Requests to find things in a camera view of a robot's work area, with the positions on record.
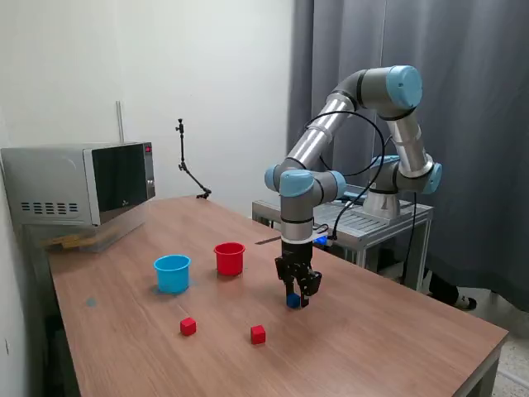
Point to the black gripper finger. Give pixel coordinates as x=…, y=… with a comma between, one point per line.
x=310, y=283
x=287, y=277

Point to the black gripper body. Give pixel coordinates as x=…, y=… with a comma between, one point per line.
x=296, y=254

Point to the silver blue UR5e robot arm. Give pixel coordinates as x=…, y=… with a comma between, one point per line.
x=318, y=132

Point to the thin brown flat strip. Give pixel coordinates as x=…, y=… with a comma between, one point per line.
x=268, y=240

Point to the red plastic cup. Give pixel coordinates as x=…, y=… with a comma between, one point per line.
x=230, y=262

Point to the red cube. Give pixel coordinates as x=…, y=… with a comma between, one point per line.
x=258, y=335
x=188, y=327

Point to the grey metal robot stand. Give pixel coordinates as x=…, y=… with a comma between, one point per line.
x=372, y=225

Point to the blue grey teach pendant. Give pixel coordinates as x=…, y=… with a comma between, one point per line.
x=356, y=193

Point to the blue plastic cup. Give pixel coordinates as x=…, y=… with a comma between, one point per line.
x=173, y=277

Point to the person's black-clad leg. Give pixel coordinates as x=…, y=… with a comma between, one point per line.
x=444, y=287

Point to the white black shoe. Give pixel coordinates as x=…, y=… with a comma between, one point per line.
x=467, y=302

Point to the clear plastic riser box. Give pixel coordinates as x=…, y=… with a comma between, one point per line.
x=120, y=231

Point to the blue-grey round table sticker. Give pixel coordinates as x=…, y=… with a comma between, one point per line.
x=90, y=302

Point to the grey curtain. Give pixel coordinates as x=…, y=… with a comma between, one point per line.
x=475, y=165

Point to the thin white pole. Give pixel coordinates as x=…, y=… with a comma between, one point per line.
x=120, y=124

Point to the wooden slats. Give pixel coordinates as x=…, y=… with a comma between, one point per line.
x=70, y=242

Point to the silver microwave oven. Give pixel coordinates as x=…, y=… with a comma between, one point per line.
x=53, y=182

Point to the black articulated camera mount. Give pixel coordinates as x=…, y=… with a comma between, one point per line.
x=182, y=144

